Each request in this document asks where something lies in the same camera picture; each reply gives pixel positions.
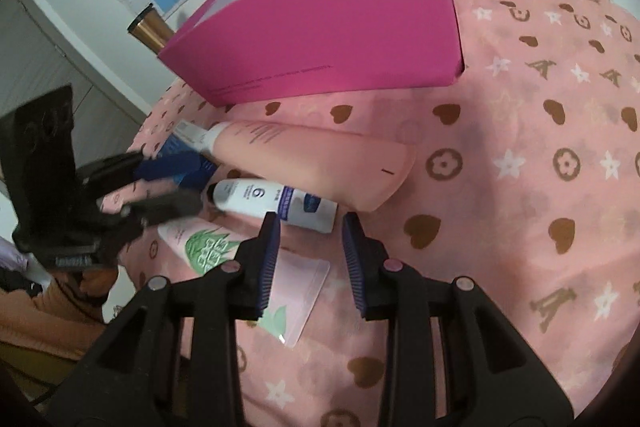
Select peach tube with white cap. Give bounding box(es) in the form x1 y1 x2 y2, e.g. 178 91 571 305
200 119 418 214

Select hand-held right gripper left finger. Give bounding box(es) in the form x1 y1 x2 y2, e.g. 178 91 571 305
45 212 282 427

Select grey cabinet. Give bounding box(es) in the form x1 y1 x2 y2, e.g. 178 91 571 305
0 0 148 152

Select gold metal tumbler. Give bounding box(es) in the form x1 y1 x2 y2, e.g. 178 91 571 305
126 4 176 58

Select pink cardboard box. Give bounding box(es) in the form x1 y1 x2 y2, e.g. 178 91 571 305
157 0 467 108

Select pink aloe print tube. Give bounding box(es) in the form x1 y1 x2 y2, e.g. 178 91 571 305
157 222 332 349

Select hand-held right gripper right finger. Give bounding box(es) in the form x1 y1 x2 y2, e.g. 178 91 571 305
341 212 576 427

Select small white tube black cap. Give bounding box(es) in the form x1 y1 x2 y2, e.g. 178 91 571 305
205 179 340 235

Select white and blue medicine box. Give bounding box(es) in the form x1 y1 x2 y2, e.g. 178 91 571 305
172 119 210 145

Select pink printed cloth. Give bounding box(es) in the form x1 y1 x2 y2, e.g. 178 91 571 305
100 0 640 427

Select person's left forearm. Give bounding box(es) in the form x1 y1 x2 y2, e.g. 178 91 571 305
0 267 121 358

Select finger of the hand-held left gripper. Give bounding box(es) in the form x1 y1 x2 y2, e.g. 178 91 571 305
95 152 202 198
102 190 204 229

